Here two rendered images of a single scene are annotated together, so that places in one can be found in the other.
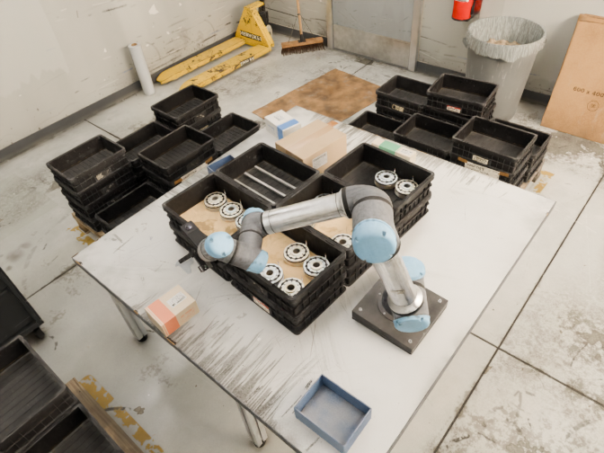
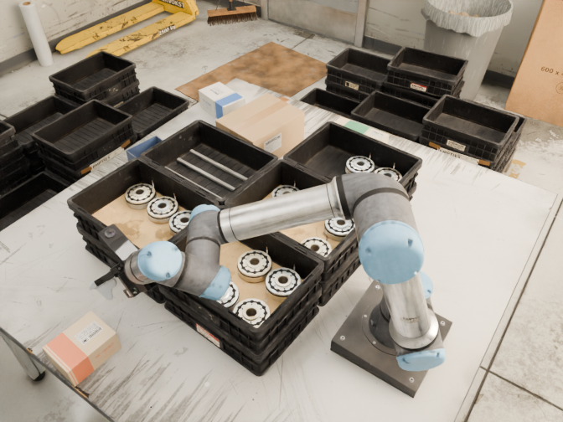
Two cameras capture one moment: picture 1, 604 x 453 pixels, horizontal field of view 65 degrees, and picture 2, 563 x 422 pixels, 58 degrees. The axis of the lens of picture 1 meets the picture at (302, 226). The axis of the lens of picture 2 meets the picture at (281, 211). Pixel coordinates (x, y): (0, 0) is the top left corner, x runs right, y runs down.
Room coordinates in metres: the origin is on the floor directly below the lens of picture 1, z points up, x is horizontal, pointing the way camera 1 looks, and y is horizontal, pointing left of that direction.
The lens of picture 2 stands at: (0.27, 0.12, 2.02)
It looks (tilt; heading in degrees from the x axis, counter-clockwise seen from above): 43 degrees down; 350
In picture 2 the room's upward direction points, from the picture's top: straight up
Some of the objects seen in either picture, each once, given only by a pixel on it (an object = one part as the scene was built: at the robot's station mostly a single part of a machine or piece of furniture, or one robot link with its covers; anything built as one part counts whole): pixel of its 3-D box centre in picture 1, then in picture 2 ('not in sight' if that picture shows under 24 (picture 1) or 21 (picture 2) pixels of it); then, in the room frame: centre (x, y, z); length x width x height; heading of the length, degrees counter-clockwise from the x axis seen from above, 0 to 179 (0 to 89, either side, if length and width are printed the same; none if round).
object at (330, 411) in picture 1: (333, 413); not in sight; (0.67, -0.04, 0.74); 0.20 x 0.15 x 0.07; 47
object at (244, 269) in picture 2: (296, 252); (254, 263); (1.27, 0.03, 0.86); 0.10 x 0.10 x 0.01
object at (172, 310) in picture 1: (172, 310); (83, 347); (1.15, 0.54, 0.74); 0.16 x 0.12 x 0.07; 131
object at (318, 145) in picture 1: (311, 151); (260, 131); (2.06, -0.09, 0.78); 0.30 x 0.22 x 0.16; 127
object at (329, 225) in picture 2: not in sight; (340, 223); (1.39, -0.26, 0.86); 0.10 x 0.10 x 0.01
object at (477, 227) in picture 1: (318, 277); (272, 290); (1.55, -0.06, 0.35); 1.60 x 1.60 x 0.70; 46
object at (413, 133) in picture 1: (428, 153); (390, 137); (2.55, -0.89, 0.31); 0.40 x 0.30 x 0.34; 46
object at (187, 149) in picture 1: (184, 173); (94, 161); (2.54, 0.73, 0.37); 0.40 x 0.30 x 0.45; 136
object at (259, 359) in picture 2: (286, 278); (240, 298); (1.23, 0.08, 0.76); 0.40 x 0.30 x 0.12; 42
